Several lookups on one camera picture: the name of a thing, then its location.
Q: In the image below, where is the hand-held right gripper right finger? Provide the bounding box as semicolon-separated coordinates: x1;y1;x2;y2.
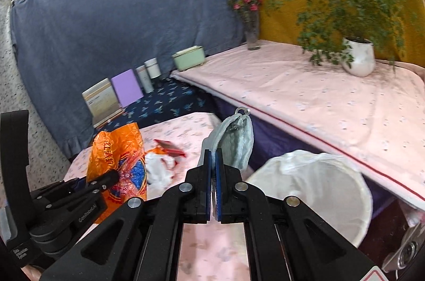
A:
215;149;382;281

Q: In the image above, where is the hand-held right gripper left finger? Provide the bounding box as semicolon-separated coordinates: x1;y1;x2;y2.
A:
40;149;213;281

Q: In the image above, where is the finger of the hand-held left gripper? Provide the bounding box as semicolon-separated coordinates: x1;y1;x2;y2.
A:
31;178;87;198
75;170;120;202

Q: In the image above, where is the orange printed snack bag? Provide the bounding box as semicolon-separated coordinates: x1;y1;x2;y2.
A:
87;122;148;225

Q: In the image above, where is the light blue face mask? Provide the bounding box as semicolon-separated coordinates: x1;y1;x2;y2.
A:
199;106;254;173

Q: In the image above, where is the white tissue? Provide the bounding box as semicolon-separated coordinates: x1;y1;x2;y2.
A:
144;150;181;187

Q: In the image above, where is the red paper box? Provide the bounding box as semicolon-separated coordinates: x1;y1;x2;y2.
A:
154;139;186;157

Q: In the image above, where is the white waste bin with liner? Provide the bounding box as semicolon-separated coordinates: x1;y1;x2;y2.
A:
246;150;372;248

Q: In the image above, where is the small pink floral tablecloth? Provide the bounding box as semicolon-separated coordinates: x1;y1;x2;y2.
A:
63;112;253;281

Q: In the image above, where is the dark purple table skirt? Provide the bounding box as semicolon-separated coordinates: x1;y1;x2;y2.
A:
212;95;396;202

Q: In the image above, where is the purple box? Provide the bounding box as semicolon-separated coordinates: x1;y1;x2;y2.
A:
111;69;144;109

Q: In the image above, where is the dark blue patterned cloth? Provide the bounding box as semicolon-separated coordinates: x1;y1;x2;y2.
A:
96;78;220;132

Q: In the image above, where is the large pink floral tablecloth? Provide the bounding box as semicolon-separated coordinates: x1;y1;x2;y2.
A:
171;39;425;212

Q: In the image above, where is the pale green tissue box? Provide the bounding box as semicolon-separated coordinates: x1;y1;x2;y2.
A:
172;45;206;72

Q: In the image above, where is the glass vase with pink flowers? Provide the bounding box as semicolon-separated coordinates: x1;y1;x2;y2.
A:
227;0;264;51

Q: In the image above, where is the dark wooden cabinet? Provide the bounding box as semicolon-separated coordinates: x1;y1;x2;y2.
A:
359;198;409;258

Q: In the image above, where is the blue-grey hanging blanket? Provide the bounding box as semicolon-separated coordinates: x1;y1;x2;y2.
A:
10;0;256;158

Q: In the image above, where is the green plant in white pot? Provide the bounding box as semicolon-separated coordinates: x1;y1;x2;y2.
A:
266;0;419;78

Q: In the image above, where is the silver projector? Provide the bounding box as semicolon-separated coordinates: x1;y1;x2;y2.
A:
382;224;422;273

